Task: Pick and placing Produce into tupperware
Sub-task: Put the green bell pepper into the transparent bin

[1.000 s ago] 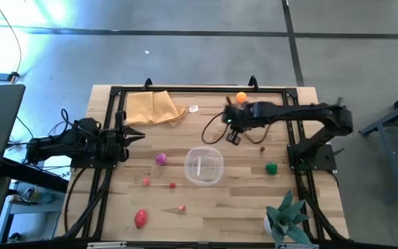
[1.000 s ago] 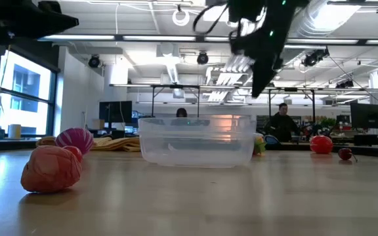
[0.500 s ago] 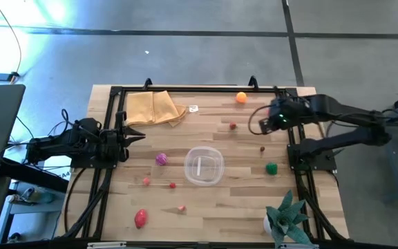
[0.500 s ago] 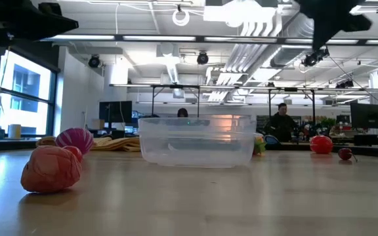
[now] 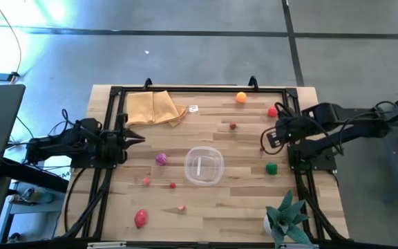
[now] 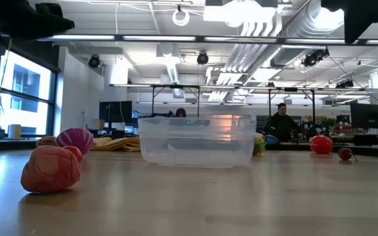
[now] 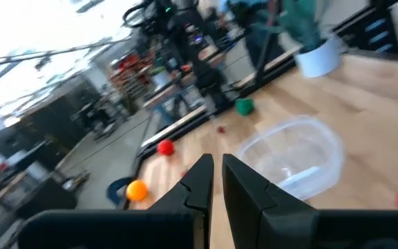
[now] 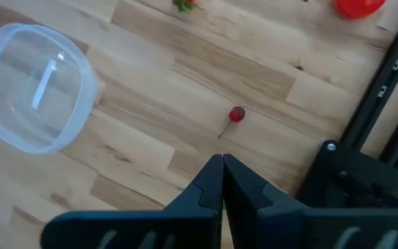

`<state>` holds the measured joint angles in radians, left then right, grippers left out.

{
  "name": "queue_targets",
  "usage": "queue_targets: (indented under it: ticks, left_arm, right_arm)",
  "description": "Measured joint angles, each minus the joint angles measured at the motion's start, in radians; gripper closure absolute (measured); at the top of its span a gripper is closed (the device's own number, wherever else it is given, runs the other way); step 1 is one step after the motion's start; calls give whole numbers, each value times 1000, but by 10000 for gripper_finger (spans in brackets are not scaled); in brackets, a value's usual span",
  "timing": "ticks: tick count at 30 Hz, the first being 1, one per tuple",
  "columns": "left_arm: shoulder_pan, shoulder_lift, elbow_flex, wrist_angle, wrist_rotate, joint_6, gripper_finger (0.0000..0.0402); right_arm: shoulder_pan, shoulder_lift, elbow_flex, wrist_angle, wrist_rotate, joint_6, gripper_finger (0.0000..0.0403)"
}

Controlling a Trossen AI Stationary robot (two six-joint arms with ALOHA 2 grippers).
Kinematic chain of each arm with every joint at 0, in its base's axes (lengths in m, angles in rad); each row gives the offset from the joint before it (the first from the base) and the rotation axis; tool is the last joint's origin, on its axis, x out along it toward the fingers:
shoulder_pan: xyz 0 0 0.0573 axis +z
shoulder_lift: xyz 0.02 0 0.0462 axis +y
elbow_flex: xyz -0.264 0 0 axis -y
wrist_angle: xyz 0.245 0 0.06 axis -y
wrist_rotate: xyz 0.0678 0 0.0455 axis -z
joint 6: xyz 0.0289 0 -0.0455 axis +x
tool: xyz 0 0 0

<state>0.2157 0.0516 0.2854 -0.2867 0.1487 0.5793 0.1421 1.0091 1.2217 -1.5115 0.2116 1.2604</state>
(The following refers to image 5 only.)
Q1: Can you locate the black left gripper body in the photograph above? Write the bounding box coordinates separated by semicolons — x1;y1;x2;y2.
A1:
97;128;129;163

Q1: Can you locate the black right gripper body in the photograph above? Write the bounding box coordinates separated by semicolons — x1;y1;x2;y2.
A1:
275;103;305;145

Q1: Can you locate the purple toy onion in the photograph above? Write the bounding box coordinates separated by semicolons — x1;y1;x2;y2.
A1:
155;152;169;167

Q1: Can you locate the large red toy pepper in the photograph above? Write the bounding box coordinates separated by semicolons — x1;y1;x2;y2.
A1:
134;208;149;230

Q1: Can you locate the clear plastic tupperware container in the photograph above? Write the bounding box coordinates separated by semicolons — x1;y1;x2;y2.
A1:
183;145;225;187

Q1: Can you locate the folded yellow cloth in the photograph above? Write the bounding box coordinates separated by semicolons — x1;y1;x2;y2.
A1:
125;90;188;128

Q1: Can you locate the black desk beam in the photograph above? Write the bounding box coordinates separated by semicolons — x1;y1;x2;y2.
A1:
0;157;69;193

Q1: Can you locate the green artificial succulent plant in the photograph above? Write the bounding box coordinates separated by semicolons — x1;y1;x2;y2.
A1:
265;189;319;249

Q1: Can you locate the white plant pot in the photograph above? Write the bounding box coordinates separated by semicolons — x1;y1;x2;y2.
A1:
263;214;273;237

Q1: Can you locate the light blue shelf rack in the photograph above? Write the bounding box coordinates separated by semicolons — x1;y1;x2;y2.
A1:
0;181;65;245

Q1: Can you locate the blue metal cart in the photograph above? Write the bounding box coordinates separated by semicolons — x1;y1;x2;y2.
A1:
375;86;398;204

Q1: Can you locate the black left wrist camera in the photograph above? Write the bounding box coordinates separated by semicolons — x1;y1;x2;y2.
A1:
115;112;128;130

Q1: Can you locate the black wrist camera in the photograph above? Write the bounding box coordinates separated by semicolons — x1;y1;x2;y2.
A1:
265;129;283;149
115;112;128;130

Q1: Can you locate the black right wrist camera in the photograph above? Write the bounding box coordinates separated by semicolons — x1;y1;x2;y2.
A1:
265;129;283;149

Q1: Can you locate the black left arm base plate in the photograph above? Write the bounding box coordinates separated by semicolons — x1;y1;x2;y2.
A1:
70;156;120;169

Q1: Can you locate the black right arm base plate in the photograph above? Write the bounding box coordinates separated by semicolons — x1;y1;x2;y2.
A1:
287;143;338;172

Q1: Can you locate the thick black cable loop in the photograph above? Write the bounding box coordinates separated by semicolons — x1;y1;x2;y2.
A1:
64;167;86;234

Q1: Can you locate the silver metal bracket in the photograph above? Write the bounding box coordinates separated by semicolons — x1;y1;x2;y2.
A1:
277;243;319;249
86;241;127;249

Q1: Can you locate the thin orange floor cable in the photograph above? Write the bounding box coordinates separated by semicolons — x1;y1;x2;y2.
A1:
0;0;23;84

